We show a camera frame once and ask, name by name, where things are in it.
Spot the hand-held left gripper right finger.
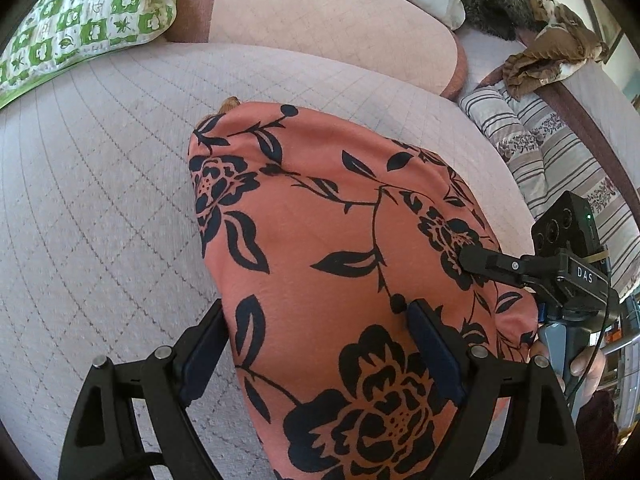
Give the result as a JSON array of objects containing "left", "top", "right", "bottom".
[{"left": 407, "top": 299, "right": 586, "bottom": 480}]

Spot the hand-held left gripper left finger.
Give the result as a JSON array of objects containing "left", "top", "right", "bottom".
[{"left": 57, "top": 299, "right": 232, "bottom": 480}]

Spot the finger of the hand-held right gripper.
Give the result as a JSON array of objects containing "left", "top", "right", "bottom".
[{"left": 458, "top": 244, "right": 543, "bottom": 288}]

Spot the pink floral garment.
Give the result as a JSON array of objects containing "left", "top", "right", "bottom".
[{"left": 187, "top": 101, "right": 538, "bottom": 480}]

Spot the person's right forearm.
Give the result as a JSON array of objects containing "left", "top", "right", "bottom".
[{"left": 575, "top": 387, "right": 621, "bottom": 480}]

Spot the person's right hand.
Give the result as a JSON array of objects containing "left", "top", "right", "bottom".
[{"left": 529, "top": 340, "right": 608, "bottom": 403}]

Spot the grey striped pillow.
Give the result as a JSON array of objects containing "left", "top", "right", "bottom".
[{"left": 457, "top": 82, "right": 640, "bottom": 301}]

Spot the quilted grey bed cover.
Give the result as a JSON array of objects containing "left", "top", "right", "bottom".
[{"left": 0, "top": 42, "right": 536, "bottom": 480}]

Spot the brown crumpled garment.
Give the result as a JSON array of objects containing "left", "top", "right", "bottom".
[{"left": 501, "top": 0, "right": 611, "bottom": 100}]

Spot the dark furry blanket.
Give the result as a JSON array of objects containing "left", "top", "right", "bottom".
[{"left": 459, "top": 0, "right": 548, "bottom": 42}]

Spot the pink bolster cushion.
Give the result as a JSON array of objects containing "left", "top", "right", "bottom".
[{"left": 165, "top": 0, "right": 470, "bottom": 101}]

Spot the green patterned pillow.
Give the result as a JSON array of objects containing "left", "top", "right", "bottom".
[{"left": 0, "top": 0, "right": 180, "bottom": 110}]

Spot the thin black cable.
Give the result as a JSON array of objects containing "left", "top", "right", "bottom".
[{"left": 562, "top": 285, "right": 618, "bottom": 403}]

